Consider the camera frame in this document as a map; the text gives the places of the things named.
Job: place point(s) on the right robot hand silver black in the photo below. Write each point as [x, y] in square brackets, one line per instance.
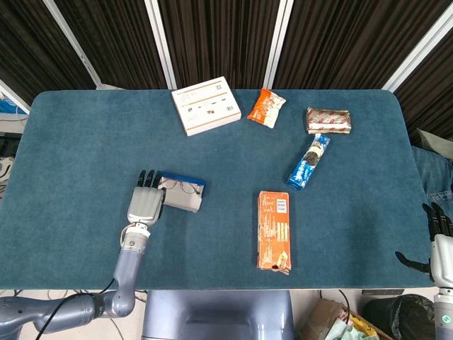
[443, 258]

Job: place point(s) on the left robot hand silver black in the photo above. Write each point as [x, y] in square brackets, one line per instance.
[143, 205]

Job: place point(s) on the blue glasses case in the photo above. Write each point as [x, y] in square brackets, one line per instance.
[184, 203]

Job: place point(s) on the black-rimmed eyeglasses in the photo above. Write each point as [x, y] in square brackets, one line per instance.
[187, 187]

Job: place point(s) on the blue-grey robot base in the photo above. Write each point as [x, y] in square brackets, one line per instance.
[217, 315]

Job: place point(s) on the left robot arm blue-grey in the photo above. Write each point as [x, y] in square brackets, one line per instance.
[127, 269]

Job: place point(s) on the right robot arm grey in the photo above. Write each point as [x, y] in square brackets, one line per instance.
[444, 313]

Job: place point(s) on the white flat printed box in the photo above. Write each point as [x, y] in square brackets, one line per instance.
[207, 106]

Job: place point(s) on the brown cardboard box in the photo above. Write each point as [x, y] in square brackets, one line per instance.
[320, 315]

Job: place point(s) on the black bin bag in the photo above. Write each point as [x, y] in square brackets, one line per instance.
[400, 315]

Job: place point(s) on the blue felt table cloth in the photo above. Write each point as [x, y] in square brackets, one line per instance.
[106, 141]

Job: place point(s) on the blue denim jeans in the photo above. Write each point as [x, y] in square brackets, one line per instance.
[435, 170]

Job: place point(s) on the yellow wrapper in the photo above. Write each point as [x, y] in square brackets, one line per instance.
[362, 325]

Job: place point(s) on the grey-green bag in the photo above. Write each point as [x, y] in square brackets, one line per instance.
[437, 141]

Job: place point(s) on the crumpled green paper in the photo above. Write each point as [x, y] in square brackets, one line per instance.
[341, 331]

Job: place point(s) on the long orange carton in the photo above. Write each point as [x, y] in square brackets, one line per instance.
[274, 230]

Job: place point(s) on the white plastic object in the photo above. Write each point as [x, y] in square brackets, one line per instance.
[5, 168]

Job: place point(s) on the orange and white snack packet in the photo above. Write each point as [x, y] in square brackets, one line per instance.
[266, 108]

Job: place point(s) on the black pleated curtain panel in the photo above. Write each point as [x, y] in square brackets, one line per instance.
[219, 42]
[347, 42]
[113, 42]
[431, 99]
[28, 42]

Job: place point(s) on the blue cookie packet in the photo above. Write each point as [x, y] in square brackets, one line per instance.
[308, 163]

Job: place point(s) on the blue printed bag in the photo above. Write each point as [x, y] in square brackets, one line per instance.
[7, 107]

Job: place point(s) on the silver red-print snack packet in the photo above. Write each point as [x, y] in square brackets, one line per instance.
[329, 121]

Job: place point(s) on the silver aluminium frame post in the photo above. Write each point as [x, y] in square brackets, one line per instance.
[14, 97]
[277, 42]
[72, 42]
[161, 42]
[419, 53]

